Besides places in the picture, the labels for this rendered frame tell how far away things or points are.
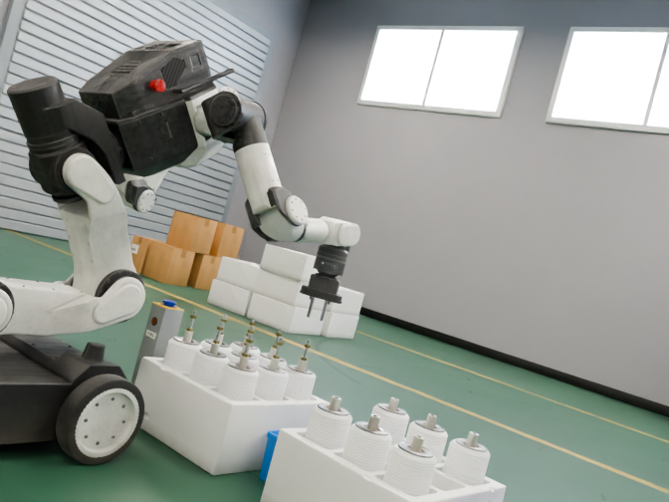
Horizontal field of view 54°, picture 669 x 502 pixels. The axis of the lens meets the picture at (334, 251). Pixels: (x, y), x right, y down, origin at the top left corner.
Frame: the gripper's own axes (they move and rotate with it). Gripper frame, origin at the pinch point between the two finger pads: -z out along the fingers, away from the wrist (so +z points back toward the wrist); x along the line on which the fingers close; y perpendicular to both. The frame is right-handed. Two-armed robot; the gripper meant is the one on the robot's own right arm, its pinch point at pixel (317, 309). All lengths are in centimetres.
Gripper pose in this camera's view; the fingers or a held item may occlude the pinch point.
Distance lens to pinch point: 190.4
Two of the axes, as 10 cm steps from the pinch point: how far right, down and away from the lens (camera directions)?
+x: 9.6, 2.6, -0.6
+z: 2.7, -9.6, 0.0
